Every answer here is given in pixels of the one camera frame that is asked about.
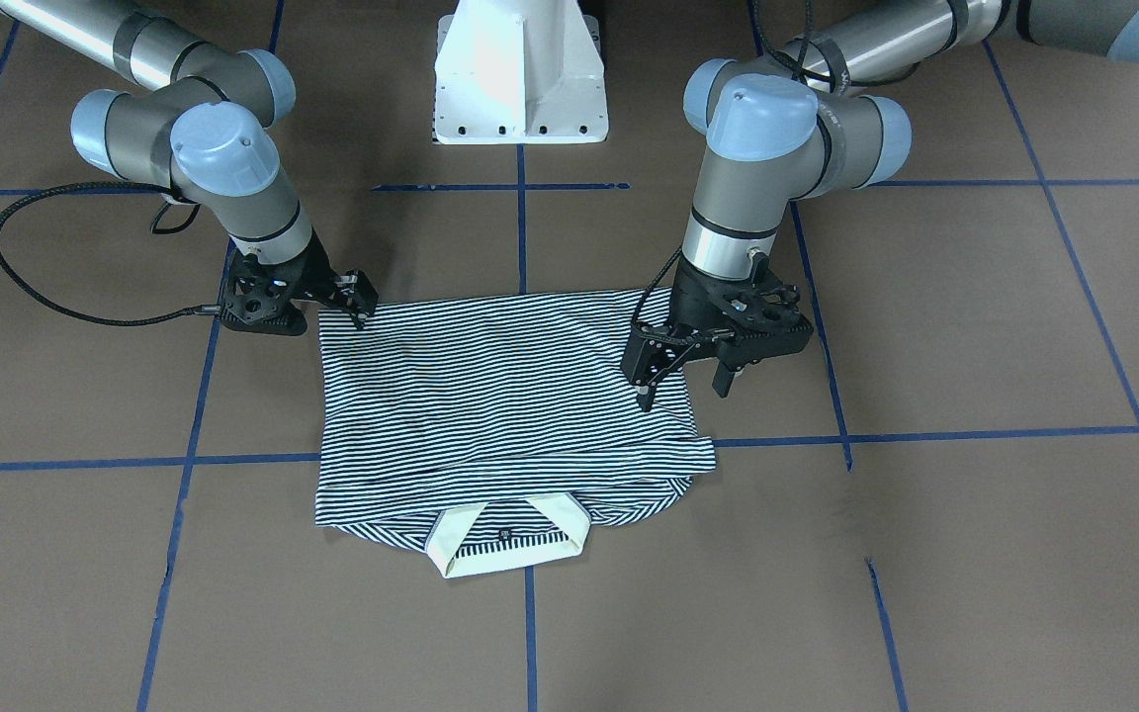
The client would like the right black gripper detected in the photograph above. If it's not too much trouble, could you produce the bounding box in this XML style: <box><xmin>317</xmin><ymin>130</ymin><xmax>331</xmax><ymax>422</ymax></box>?
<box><xmin>218</xmin><ymin>242</ymin><xmax>379</xmax><ymax>336</ymax></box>

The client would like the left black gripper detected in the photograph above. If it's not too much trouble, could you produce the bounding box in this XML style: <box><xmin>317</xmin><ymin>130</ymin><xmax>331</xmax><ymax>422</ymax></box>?
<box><xmin>621</xmin><ymin>260</ymin><xmax>814</xmax><ymax>411</ymax></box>

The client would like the navy white striped polo shirt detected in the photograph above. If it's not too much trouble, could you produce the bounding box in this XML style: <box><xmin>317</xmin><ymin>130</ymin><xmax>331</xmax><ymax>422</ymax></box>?
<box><xmin>313</xmin><ymin>290</ymin><xmax>716</xmax><ymax>579</ymax></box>

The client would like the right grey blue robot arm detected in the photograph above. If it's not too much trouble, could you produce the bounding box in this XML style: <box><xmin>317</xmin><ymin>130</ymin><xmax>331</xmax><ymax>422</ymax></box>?
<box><xmin>0</xmin><ymin>1</ymin><xmax>377</xmax><ymax>336</ymax></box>

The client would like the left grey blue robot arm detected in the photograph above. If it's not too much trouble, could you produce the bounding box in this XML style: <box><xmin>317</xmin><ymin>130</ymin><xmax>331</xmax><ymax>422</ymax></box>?
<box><xmin>621</xmin><ymin>1</ymin><xmax>1139</xmax><ymax>410</ymax></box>

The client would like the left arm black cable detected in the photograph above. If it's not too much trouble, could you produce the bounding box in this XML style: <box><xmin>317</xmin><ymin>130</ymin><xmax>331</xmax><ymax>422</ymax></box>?
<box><xmin>631</xmin><ymin>247</ymin><xmax>685</xmax><ymax>332</ymax></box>

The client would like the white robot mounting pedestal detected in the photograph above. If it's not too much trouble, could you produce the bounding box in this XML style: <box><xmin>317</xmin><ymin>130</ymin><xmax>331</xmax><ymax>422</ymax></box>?
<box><xmin>431</xmin><ymin>1</ymin><xmax>611</xmax><ymax>145</ymax></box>

